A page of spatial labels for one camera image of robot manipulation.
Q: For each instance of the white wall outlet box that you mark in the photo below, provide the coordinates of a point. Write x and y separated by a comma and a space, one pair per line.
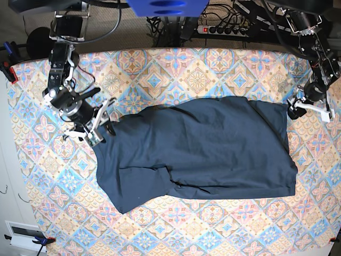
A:
22, 235

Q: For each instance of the blue orange clamp bottom left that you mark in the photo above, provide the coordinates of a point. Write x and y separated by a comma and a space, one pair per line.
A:
40, 241

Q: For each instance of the blue orange clamp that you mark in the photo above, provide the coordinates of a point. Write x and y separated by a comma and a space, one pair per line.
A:
13, 57
40, 241

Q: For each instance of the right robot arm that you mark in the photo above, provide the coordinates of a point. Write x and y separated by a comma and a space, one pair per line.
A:
68, 29

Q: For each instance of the patterned colourful tablecloth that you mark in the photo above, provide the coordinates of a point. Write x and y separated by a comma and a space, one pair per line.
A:
68, 204

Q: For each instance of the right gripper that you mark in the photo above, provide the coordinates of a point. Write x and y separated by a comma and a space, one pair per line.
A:
87, 118

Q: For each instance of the white power strip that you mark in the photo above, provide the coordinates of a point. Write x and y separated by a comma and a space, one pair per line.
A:
223, 30

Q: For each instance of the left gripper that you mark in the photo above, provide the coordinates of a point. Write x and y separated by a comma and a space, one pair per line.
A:
304, 99

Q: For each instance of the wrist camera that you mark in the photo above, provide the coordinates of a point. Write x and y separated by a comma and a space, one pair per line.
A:
327, 116
93, 138

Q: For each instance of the orange clamp bottom right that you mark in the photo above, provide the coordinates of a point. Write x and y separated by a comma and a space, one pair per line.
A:
334, 240

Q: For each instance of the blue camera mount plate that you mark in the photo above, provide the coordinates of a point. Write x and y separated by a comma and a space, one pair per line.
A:
168, 8

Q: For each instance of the blue orange clamp top left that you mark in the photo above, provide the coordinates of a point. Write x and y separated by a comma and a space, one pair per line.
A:
13, 57

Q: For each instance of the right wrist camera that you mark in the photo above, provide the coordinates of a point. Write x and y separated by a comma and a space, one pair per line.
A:
93, 138

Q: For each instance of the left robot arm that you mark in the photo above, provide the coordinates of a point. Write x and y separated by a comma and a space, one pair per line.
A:
314, 47

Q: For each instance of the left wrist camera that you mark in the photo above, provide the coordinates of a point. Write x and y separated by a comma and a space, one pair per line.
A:
327, 116

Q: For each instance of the dark navy t-shirt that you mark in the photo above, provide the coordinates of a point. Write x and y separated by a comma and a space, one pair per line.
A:
209, 148

